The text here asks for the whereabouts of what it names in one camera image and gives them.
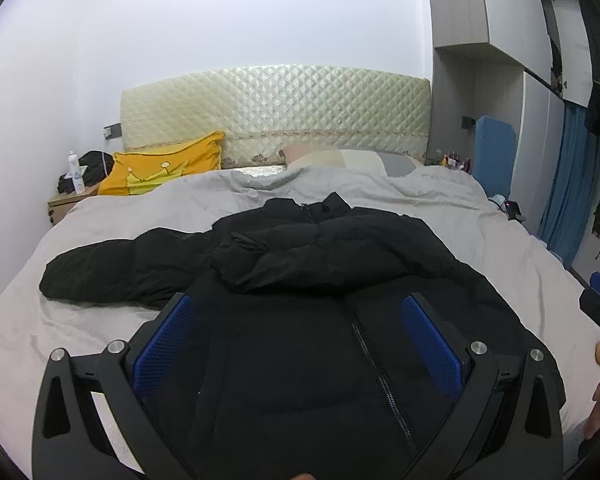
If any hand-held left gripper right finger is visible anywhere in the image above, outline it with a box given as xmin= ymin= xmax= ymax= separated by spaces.
xmin=401 ymin=293 xmax=566 ymax=480

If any pink grey patchwork pillow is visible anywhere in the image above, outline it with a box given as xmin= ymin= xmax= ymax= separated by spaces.
xmin=280 ymin=144 xmax=424 ymax=177

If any white wardrobe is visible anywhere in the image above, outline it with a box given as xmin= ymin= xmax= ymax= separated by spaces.
xmin=426 ymin=0 xmax=600 ymax=266

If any cream quilted headboard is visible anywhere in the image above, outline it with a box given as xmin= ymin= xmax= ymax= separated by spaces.
xmin=119 ymin=65 xmax=432 ymax=169

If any blue padded board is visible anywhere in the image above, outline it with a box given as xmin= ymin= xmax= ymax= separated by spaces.
xmin=472 ymin=115 xmax=519 ymax=199

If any yellow pillow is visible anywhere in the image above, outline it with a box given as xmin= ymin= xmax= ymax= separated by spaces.
xmin=97 ymin=131 xmax=227 ymax=197

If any black puffer jacket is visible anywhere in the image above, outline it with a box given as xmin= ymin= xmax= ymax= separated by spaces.
xmin=39 ymin=192 xmax=567 ymax=480

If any white spray bottle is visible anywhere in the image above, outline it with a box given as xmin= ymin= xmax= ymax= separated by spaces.
xmin=67 ymin=150 xmax=87 ymax=195

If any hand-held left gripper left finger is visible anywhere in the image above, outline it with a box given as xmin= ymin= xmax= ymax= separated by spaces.
xmin=31 ymin=293 xmax=197 ymax=480

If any black bag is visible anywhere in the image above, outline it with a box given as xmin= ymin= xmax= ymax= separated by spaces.
xmin=57 ymin=150 xmax=116 ymax=195

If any group of colourful small bottles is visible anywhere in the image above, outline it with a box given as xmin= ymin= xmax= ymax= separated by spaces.
xmin=425 ymin=149 xmax=474 ymax=174

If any wooden nightstand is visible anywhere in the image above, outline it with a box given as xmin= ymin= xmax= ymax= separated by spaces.
xmin=47 ymin=182 xmax=102 ymax=227

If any grey bed blanket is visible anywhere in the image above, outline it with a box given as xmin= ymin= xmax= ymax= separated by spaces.
xmin=0 ymin=164 xmax=600 ymax=480

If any blue curtain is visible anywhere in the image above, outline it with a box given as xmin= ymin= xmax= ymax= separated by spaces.
xmin=536 ymin=101 xmax=600 ymax=267

